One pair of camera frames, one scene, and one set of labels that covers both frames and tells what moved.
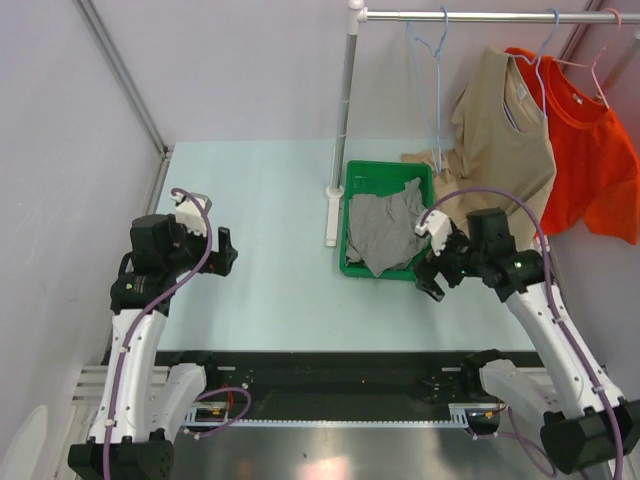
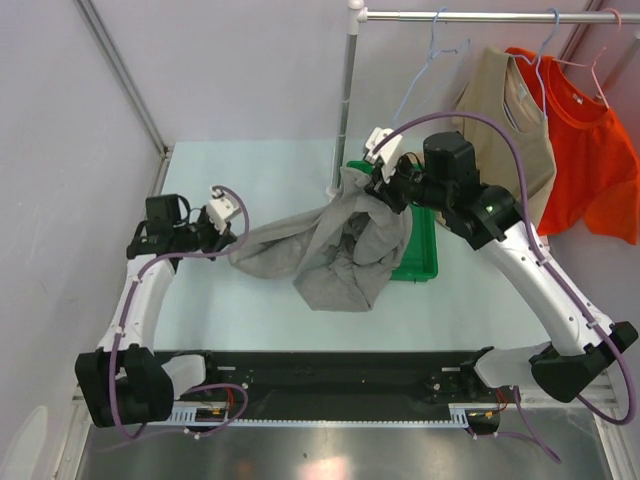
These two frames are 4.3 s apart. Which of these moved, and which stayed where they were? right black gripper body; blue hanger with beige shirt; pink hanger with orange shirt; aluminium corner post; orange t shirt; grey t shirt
Moved: grey t shirt; right black gripper body
Stayed: aluminium corner post; orange t shirt; pink hanger with orange shirt; blue hanger with beige shirt
